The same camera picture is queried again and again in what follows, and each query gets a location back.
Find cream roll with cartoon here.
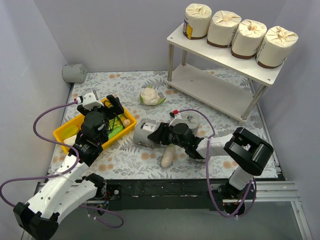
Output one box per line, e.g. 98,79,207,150
231,19,267,60

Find green vegetable in tray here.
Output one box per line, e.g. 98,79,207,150
108,124,124,139

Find yellow plastic tray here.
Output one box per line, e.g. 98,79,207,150
53,98,137,150

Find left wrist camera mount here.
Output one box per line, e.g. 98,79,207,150
74,88,104,111

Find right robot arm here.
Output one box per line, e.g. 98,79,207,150
147,123,274,199

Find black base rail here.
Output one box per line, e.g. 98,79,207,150
32,177,276,213

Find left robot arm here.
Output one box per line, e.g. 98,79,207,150
13,93,124,240

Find white cauliflower with leaves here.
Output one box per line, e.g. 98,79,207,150
139,86,166,106

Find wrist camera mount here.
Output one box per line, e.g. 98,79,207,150
169,110,184,126
74,88,104,111

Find cream roll with label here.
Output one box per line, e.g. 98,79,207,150
206,10,242,48

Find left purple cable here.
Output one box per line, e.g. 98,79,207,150
0,99,125,229

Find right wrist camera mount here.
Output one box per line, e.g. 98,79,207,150
169,110,184,126

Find white two-tier shelf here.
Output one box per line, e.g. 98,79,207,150
166,24,282,123

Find white daikon radish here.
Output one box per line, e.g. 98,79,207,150
161,143,176,169

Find grey roll with logo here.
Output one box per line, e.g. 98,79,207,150
181,111,201,136

